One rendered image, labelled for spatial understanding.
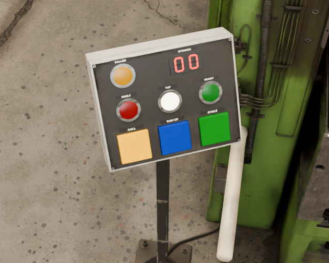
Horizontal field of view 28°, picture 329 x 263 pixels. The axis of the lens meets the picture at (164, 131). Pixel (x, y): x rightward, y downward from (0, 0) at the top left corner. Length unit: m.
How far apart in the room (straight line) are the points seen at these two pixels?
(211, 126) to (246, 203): 0.90
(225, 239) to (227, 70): 0.52
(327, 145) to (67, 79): 1.58
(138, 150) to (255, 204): 0.97
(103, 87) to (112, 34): 1.75
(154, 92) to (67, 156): 1.31
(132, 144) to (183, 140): 0.12
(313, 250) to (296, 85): 0.72
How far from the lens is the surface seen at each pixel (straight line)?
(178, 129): 1.56
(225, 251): 1.84
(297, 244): 2.29
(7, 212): 2.69
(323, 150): 1.80
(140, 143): 1.56
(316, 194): 1.99
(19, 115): 2.96
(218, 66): 1.55
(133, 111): 1.53
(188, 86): 1.54
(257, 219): 2.54
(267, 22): 1.70
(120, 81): 1.50
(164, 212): 2.11
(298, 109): 1.99
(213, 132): 1.59
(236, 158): 2.00
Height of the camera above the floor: 2.28
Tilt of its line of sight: 54 degrees down
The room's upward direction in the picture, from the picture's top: straight up
